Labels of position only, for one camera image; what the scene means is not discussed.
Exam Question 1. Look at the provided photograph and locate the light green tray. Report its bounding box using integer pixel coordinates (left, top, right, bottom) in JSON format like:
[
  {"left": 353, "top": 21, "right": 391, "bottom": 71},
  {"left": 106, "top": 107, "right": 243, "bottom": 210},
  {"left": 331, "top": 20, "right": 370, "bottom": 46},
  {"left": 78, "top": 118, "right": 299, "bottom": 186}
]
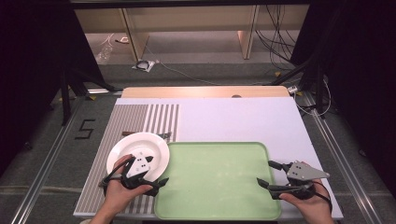
[{"left": 153, "top": 141, "right": 283, "bottom": 221}]

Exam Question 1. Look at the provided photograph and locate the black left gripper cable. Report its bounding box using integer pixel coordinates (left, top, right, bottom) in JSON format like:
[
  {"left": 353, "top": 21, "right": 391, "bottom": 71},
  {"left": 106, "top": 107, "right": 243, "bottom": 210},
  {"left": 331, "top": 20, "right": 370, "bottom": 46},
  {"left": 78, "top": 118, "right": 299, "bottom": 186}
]
[{"left": 98, "top": 157, "right": 136, "bottom": 189}]

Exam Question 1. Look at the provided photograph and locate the brown handled fork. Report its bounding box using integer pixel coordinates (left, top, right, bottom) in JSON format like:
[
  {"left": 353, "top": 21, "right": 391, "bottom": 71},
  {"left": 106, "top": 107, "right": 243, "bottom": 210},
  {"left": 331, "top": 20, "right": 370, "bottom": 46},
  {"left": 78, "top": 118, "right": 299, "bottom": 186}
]
[{"left": 121, "top": 131, "right": 173, "bottom": 140}]

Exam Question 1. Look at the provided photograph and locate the light wooden desk frame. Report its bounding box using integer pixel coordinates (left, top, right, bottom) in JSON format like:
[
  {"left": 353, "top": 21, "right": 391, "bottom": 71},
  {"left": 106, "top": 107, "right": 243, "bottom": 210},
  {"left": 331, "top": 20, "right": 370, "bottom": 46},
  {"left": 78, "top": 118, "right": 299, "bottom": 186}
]
[{"left": 74, "top": 4, "right": 311, "bottom": 63}]

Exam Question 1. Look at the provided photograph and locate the black metal stand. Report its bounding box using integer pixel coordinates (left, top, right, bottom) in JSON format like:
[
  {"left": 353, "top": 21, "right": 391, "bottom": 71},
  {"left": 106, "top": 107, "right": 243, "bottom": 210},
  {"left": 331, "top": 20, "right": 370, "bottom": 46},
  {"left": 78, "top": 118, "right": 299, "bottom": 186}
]
[
  {"left": 59, "top": 67, "right": 123, "bottom": 126},
  {"left": 270, "top": 57, "right": 330, "bottom": 117}
]

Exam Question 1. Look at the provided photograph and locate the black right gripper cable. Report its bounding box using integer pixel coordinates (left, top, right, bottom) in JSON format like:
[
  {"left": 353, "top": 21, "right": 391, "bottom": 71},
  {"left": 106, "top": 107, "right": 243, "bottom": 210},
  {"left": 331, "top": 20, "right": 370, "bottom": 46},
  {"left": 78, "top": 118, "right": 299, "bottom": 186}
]
[{"left": 312, "top": 181, "right": 333, "bottom": 214}]

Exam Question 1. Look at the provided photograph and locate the clear plastic bag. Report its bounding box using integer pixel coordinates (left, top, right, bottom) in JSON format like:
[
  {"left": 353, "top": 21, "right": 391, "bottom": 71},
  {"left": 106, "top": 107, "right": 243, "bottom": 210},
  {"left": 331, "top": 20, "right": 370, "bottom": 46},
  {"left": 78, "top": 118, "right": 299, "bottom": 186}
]
[{"left": 93, "top": 33, "right": 116, "bottom": 63}]

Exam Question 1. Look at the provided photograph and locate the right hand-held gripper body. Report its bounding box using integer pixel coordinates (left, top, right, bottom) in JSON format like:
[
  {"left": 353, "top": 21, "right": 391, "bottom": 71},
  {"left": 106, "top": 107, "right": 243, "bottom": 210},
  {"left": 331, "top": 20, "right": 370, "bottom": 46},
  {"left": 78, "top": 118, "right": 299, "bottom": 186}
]
[{"left": 270, "top": 160, "right": 331, "bottom": 201}]

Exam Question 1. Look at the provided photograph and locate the grey striped placemat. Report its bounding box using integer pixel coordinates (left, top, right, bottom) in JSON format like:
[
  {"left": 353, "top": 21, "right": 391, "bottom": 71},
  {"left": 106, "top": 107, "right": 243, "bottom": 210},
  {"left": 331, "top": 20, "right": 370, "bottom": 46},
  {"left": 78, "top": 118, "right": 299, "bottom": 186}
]
[{"left": 74, "top": 103, "right": 180, "bottom": 216}]

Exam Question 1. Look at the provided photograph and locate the black curtain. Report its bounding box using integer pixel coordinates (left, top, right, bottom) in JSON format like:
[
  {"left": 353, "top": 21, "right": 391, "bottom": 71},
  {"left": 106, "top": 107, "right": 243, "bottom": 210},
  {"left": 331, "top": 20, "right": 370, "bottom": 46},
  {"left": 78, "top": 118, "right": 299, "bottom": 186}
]
[
  {"left": 290, "top": 0, "right": 396, "bottom": 190},
  {"left": 0, "top": 0, "right": 107, "bottom": 176}
]

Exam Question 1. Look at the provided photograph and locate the light wooden table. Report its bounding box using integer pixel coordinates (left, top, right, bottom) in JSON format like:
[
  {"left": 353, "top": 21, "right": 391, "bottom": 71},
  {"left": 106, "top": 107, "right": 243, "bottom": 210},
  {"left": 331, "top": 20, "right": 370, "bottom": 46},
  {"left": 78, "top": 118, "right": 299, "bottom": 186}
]
[{"left": 120, "top": 85, "right": 291, "bottom": 99}]

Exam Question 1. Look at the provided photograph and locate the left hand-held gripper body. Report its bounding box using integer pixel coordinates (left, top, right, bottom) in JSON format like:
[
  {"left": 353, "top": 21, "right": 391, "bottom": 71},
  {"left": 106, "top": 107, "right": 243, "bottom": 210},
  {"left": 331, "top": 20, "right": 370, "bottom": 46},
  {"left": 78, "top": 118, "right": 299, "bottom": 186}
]
[{"left": 120, "top": 151, "right": 158, "bottom": 198}]

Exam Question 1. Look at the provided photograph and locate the plastic bag with black cable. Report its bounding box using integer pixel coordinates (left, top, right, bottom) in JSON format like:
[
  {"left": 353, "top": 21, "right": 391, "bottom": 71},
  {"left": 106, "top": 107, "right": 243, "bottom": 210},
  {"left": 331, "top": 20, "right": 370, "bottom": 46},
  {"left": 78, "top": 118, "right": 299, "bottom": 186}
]
[{"left": 132, "top": 59, "right": 156, "bottom": 74}]

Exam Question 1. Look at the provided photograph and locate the white round plate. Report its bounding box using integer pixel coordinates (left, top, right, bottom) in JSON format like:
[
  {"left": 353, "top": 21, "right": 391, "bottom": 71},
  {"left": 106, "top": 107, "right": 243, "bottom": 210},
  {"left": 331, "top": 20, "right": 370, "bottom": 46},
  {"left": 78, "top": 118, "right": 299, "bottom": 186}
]
[{"left": 106, "top": 132, "right": 171, "bottom": 183}]

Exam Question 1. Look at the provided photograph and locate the white cable with plug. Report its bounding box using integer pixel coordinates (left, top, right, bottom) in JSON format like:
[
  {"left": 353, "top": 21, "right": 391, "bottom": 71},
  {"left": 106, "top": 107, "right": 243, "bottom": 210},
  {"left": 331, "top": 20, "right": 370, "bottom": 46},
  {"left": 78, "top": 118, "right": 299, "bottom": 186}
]
[{"left": 287, "top": 77, "right": 332, "bottom": 118}]

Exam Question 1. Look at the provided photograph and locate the aluminium floor rail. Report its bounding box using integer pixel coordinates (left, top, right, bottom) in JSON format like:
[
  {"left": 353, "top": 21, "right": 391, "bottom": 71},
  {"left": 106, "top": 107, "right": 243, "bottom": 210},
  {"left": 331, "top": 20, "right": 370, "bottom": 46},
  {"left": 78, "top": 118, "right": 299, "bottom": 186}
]
[
  {"left": 302, "top": 92, "right": 383, "bottom": 224},
  {"left": 9, "top": 98, "right": 84, "bottom": 224}
]

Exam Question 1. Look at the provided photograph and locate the person's left hand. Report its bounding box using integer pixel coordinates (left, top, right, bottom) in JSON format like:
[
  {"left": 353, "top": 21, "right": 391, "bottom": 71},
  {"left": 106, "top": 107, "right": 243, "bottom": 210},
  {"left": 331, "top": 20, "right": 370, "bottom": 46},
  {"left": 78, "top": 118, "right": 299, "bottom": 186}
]
[{"left": 103, "top": 154, "right": 154, "bottom": 217}]

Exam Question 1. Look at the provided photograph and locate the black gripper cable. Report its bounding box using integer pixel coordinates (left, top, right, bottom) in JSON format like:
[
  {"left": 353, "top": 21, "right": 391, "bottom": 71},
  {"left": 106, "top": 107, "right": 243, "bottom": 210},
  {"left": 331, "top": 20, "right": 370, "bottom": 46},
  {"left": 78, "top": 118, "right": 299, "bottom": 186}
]
[
  {"left": 98, "top": 157, "right": 136, "bottom": 189},
  {"left": 312, "top": 181, "right": 333, "bottom": 214}
]

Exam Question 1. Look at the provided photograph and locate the person's right hand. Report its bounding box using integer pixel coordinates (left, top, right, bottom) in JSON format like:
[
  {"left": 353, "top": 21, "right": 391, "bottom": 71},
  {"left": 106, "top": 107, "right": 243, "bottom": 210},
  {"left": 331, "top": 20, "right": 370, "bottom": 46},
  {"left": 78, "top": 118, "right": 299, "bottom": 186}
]
[{"left": 278, "top": 183, "right": 335, "bottom": 224}]

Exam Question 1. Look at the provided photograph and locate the bundle of black cables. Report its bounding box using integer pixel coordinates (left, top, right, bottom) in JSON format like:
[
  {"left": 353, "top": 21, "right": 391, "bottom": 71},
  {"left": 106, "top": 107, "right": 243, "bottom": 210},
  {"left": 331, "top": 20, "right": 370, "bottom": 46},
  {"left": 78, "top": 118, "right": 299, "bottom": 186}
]
[{"left": 254, "top": 4, "right": 301, "bottom": 72}]

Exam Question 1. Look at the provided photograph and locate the white table board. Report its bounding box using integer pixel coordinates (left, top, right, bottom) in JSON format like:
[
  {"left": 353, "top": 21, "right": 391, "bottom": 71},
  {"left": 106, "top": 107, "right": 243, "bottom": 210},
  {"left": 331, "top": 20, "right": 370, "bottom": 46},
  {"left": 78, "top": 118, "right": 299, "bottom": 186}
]
[{"left": 73, "top": 97, "right": 344, "bottom": 220}]

